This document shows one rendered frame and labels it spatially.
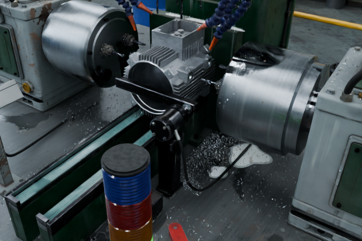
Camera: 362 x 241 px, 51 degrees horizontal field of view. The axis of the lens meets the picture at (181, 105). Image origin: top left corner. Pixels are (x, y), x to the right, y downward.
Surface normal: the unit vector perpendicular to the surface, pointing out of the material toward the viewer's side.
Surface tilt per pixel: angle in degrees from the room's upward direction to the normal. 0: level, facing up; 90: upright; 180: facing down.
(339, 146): 90
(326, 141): 90
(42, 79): 90
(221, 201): 0
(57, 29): 54
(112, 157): 0
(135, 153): 0
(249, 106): 77
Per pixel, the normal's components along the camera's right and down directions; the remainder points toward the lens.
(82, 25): -0.33, -0.38
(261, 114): -0.52, 0.23
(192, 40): 0.84, 0.30
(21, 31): -0.54, 0.43
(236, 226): 0.02, -0.85
